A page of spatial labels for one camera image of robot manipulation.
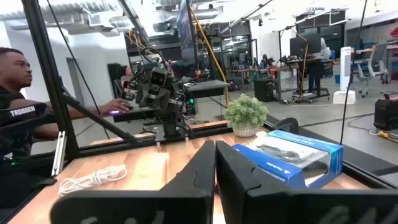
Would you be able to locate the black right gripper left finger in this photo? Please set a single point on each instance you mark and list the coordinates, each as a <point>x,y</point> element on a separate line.
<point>186,205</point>

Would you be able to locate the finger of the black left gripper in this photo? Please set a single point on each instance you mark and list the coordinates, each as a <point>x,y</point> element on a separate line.
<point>142,95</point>
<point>163,99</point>

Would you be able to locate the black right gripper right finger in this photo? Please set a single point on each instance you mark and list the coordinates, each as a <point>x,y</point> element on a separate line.
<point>248,205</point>

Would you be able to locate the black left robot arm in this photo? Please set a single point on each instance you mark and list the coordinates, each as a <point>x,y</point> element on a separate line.
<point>171,127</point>

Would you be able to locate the person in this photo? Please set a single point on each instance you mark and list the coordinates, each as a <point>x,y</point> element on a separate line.
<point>323,53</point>
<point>18,93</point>
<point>126,74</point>

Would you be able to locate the blue game controller box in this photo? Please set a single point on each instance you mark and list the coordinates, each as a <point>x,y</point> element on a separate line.
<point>273,166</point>

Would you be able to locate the green potted plant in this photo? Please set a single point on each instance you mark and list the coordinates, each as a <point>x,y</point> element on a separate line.
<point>245,112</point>

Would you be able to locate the silver metal bar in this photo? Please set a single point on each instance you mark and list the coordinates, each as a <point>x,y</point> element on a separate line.
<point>59,152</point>

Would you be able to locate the black computer tower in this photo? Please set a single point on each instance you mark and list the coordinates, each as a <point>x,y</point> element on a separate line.
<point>264,90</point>

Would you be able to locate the black monitor on desk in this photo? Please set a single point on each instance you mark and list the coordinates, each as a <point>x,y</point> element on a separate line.
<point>304,45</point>

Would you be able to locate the black standing desk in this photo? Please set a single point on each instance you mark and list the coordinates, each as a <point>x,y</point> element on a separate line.
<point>311,62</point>

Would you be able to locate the white tower fan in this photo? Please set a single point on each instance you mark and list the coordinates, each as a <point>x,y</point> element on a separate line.
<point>345,71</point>

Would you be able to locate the black equipment case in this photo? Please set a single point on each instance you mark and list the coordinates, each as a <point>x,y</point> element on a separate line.
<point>387,113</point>

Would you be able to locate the grey office chair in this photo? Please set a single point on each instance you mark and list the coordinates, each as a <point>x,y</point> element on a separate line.
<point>374,63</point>

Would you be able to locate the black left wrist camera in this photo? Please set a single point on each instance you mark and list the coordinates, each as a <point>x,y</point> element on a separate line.
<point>159,77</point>

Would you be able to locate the black frame strut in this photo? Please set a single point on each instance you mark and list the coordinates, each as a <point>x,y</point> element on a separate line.
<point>74,62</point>

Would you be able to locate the black aluminium table frame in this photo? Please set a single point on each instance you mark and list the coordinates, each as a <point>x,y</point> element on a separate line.
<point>46,77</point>

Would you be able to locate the black frame clamp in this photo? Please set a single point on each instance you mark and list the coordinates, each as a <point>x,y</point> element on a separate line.
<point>286,125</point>

